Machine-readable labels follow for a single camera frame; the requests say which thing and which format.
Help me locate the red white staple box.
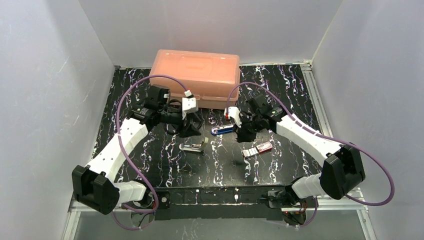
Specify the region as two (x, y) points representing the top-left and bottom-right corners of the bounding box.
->
(241, 141), (273, 158)

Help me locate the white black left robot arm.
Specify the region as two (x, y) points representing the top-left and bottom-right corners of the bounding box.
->
(71, 85), (202, 215)

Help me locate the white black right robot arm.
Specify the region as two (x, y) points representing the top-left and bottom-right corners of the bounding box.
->
(225, 94), (366, 202)

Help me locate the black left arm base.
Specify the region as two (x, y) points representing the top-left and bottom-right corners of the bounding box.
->
(126, 190), (171, 210)

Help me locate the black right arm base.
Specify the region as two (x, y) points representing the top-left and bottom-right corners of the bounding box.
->
(265, 190), (317, 212)

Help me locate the black marble pattern mat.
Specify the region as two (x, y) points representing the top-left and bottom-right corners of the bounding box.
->
(83, 64), (351, 190)

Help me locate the pink translucent plastic storage box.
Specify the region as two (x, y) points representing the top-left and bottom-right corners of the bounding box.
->
(149, 49), (241, 110)

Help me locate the coiled black usb cable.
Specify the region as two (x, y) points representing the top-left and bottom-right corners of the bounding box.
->
(165, 99), (204, 136)

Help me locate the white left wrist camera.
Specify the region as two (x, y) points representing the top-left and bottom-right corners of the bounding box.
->
(181, 89), (199, 120)

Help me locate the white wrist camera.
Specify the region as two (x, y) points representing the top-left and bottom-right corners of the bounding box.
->
(224, 106), (242, 128)
(181, 89), (199, 120)

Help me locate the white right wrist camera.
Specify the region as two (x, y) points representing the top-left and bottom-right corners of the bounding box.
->
(224, 106), (242, 128)

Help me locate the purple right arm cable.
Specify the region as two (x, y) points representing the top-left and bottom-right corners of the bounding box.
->
(226, 82), (396, 229)

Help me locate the aluminium right frame rail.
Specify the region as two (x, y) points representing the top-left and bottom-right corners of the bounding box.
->
(300, 61), (333, 137)

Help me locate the aluminium frame rail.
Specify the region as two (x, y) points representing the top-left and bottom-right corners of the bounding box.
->
(300, 61), (333, 137)
(68, 188), (369, 213)

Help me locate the aluminium front frame rail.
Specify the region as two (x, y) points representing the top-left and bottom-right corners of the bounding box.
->
(68, 188), (369, 213)

